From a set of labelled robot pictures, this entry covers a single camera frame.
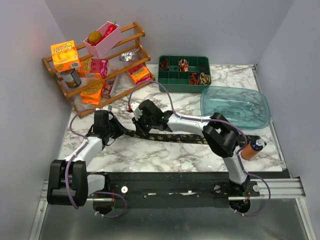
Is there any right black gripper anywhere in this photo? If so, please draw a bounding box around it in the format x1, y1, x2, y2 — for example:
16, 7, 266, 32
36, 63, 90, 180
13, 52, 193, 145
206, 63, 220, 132
131, 112, 155, 137

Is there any black leaf patterned tie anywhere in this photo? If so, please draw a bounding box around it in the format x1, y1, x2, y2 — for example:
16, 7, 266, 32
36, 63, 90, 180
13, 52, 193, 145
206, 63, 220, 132
124, 130, 261, 148

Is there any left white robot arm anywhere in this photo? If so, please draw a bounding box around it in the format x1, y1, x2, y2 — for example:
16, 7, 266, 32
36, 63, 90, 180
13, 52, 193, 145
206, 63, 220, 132
46, 109, 128, 209

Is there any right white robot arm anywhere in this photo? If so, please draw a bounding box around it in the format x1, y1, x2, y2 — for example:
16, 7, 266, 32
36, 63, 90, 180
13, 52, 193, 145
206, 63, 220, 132
128, 99, 250, 196

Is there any orange sponge box bottom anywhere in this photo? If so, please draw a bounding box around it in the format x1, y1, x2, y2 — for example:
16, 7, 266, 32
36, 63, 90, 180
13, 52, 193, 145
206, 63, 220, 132
80, 82, 104, 105

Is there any orange sponge box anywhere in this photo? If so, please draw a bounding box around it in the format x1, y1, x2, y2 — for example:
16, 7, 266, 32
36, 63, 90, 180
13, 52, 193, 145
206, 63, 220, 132
80, 82, 104, 105
126, 64, 151, 85

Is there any red white small box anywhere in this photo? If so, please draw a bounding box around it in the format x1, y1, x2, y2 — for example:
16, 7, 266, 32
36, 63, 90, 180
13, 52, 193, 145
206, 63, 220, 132
101, 76, 119, 99

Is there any orange sponge box right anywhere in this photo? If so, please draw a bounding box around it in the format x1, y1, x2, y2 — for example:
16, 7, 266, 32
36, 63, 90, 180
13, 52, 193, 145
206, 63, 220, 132
126, 64, 151, 85

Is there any green divided organizer tray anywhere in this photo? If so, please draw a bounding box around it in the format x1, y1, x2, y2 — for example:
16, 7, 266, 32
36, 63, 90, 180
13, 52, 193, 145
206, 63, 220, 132
158, 55, 212, 93

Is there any rolled dark orange tie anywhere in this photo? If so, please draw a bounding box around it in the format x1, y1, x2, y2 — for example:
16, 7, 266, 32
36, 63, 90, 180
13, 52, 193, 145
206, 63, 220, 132
159, 57, 169, 71

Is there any rolled orange black tie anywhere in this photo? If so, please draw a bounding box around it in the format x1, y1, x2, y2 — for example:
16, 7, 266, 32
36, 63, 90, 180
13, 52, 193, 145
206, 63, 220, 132
189, 72, 200, 85

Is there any wooden tiered rack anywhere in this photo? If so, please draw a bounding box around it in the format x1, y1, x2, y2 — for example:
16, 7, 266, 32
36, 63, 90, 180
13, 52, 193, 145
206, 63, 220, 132
43, 21, 151, 118

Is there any rolled red patterned tie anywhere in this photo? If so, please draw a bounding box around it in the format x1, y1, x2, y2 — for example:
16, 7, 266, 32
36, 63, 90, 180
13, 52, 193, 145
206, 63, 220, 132
178, 58, 189, 72

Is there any pink scrub sponge box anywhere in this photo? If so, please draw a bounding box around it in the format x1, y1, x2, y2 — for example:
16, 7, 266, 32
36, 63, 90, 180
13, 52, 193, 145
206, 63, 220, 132
77, 58, 109, 79

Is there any rolled tan patterned tie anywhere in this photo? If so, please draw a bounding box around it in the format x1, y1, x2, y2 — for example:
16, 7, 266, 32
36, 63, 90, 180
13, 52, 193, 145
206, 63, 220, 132
199, 72, 211, 86

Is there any dark glass jar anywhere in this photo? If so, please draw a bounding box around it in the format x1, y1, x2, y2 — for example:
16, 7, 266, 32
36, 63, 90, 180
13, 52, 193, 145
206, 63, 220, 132
60, 68, 81, 89

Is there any metal spoon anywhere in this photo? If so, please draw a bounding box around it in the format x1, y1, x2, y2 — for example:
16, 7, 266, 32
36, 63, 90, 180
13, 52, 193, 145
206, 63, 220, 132
118, 48, 140, 63

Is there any pink plastic bin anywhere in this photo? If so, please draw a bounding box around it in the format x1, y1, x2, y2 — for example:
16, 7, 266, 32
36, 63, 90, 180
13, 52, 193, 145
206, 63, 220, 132
83, 21, 122, 59

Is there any orange scrub daddy box top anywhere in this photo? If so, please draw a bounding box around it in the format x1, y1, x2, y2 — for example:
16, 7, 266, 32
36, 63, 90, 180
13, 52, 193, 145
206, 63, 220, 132
50, 40, 81, 73

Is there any brown round fruit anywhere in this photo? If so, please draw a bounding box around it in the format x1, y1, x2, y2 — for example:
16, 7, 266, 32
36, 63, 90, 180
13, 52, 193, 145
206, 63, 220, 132
87, 31, 103, 45

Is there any teal plastic tub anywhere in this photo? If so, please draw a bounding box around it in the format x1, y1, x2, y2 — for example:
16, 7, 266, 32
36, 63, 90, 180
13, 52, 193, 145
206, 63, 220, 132
200, 86, 271, 130

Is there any red chili pepper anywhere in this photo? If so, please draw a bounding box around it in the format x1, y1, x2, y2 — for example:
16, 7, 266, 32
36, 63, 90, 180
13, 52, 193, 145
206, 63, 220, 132
91, 22, 117, 46

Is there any orange bottle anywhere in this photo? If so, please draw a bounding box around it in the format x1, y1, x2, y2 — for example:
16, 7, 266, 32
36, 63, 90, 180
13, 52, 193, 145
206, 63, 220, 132
241, 138, 266, 161

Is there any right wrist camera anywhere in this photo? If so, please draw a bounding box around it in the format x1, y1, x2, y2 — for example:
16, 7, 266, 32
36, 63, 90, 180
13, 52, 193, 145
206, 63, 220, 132
128, 102, 143, 121

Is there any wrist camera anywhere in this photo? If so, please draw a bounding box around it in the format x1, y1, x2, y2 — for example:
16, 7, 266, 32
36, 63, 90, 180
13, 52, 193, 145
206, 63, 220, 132
95, 104, 112, 112
128, 102, 143, 121

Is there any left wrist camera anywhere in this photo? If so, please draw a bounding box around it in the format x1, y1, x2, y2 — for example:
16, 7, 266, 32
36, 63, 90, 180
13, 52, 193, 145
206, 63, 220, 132
95, 104, 112, 112

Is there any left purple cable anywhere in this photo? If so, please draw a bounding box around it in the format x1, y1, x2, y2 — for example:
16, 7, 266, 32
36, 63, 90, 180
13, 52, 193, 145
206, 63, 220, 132
64, 108, 128, 219

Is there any purple cable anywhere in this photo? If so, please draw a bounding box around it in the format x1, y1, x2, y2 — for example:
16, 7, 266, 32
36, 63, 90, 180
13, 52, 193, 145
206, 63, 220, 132
127, 80, 272, 217
64, 108, 128, 219

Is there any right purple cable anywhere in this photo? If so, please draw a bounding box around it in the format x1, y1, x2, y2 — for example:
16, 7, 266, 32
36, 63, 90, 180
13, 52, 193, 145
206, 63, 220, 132
127, 80, 272, 217

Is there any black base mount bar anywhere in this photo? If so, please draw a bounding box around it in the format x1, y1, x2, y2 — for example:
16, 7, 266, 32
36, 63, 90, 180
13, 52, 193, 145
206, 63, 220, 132
88, 172, 260, 209

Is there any aluminium rail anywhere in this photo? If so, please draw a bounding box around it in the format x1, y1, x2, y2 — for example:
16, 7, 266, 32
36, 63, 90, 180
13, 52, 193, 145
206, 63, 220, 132
39, 178, 306, 202

